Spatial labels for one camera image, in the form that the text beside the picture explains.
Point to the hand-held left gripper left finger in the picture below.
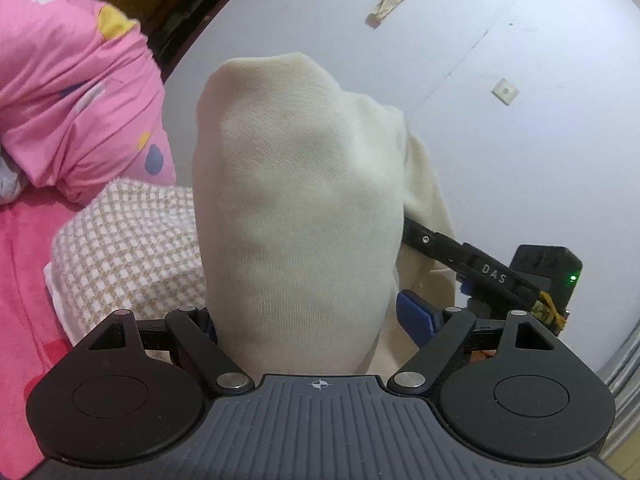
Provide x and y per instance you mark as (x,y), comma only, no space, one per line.
(202,345)

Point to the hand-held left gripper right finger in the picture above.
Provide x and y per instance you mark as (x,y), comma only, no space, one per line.
(415,317)

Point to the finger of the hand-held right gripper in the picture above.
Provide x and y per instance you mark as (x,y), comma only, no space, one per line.
(467,290)
(432,242)

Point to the cream hoodie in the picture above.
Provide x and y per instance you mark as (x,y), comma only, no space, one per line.
(300,210)

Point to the folded checked waffle cloth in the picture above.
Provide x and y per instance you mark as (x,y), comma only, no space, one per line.
(130,250)

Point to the grey striped curtain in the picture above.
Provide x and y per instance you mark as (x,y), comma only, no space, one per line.
(625,375)

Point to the pink floral bed sheet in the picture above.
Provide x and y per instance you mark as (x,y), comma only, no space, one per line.
(25,285)

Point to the pink dotted quilt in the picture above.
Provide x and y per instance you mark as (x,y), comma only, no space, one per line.
(75,90)

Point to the brown wooden door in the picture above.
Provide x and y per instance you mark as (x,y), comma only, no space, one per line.
(165,5)

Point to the white wall plate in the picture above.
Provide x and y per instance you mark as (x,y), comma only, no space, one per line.
(505,92)

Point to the cream wall-hung cloth strip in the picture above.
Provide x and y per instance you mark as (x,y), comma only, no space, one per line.
(395,0)

